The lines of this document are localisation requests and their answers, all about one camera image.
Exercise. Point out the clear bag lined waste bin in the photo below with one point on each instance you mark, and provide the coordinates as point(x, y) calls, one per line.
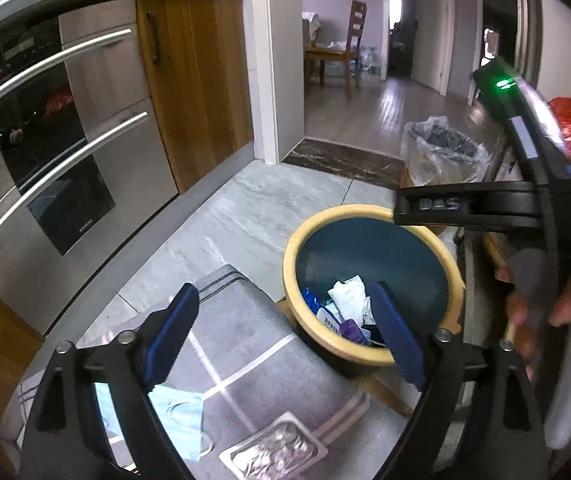
point(435, 160)

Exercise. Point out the light blue face mask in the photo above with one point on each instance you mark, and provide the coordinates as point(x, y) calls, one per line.
point(185, 410)

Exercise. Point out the narrow wooden cabinet door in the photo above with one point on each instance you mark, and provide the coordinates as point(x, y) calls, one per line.
point(200, 85)

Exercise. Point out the purple packet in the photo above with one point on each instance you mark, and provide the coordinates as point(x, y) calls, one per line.
point(351, 331)

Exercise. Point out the clear water bottles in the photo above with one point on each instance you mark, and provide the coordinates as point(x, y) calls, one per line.
point(371, 60)

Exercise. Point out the teal bucket yellow rim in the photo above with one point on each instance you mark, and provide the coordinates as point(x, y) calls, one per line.
point(365, 245)

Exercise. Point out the blue plastic bag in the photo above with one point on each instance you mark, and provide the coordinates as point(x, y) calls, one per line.
point(313, 299)

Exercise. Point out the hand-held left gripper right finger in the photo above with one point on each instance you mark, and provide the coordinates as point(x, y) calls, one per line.
point(398, 330)

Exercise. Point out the silver foil blister pack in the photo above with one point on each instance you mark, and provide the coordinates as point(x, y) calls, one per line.
point(270, 452)

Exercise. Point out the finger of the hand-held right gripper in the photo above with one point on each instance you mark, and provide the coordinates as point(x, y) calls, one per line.
point(490, 210)

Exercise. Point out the white door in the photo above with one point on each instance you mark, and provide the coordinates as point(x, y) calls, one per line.
point(430, 35)

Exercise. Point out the wooden chair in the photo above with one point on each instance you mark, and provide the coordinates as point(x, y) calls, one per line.
point(358, 25)

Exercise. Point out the stainless steel built-in oven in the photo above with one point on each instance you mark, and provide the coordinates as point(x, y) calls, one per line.
point(130, 160)

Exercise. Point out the grey plaid cloth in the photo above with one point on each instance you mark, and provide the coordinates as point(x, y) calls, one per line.
point(245, 340)

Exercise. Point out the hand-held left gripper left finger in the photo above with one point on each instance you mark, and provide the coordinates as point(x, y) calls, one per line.
point(170, 335)

